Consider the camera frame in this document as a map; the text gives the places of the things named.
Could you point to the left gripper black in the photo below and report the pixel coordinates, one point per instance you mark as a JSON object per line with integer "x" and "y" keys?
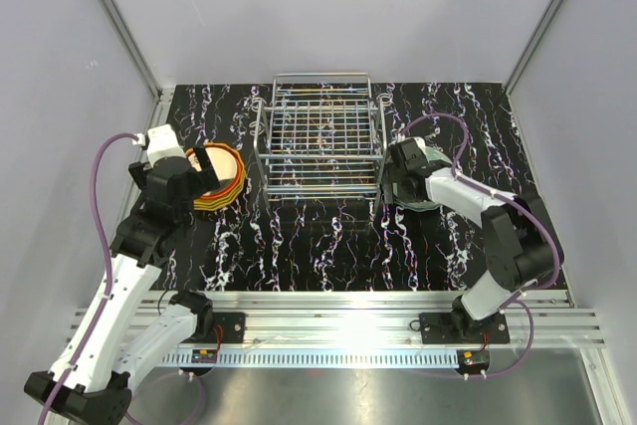
{"x": 203, "y": 180}

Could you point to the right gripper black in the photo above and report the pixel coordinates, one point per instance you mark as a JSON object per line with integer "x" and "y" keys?
{"x": 396, "y": 176}

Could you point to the cream plate with dark patch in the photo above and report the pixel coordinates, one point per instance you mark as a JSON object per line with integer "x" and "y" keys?
{"x": 225, "y": 165}

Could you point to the light green flower plate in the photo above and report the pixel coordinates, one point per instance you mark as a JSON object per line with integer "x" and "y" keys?
{"x": 440, "y": 156}

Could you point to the white plate teal rim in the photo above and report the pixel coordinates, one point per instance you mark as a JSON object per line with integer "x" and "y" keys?
{"x": 423, "y": 207}

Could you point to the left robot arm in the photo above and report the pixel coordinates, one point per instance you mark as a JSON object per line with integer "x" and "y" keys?
{"x": 93, "y": 380}

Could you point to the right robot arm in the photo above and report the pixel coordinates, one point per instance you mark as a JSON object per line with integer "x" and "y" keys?
{"x": 521, "y": 248}

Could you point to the yellow scalloped plate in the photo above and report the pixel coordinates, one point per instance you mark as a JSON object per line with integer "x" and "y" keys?
{"x": 224, "y": 203}

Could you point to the red-orange scalloped plate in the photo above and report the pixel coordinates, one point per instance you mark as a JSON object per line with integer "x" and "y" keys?
{"x": 238, "y": 181}

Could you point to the left controller board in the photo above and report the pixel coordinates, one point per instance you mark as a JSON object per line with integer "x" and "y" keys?
{"x": 200, "y": 355}

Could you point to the controller board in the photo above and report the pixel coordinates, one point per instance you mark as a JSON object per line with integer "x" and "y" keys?
{"x": 200, "y": 355}
{"x": 479, "y": 359}

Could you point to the right controller board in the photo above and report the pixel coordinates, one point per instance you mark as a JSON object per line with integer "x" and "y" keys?
{"x": 479, "y": 359}

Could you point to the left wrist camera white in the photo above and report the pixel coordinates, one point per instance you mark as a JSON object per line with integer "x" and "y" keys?
{"x": 159, "y": 142}

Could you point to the left aluminium frame post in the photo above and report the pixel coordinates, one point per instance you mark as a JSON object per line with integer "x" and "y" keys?
{"x": 141, "y": 65}

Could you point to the aluminium frame post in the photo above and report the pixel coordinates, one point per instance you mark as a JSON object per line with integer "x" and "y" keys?
{"x": 141, "y": 65}
{"x": 541, "y": 28}

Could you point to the metal wire dish rack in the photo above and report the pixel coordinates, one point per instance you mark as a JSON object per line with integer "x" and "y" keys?
{"x": 321, "y": 137}

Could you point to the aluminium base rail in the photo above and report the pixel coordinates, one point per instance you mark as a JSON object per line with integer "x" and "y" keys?
{"x": 365, "y": 330}

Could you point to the right aluminium frame post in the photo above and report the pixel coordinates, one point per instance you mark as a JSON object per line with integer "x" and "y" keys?
{"x": 541, "y": 28}

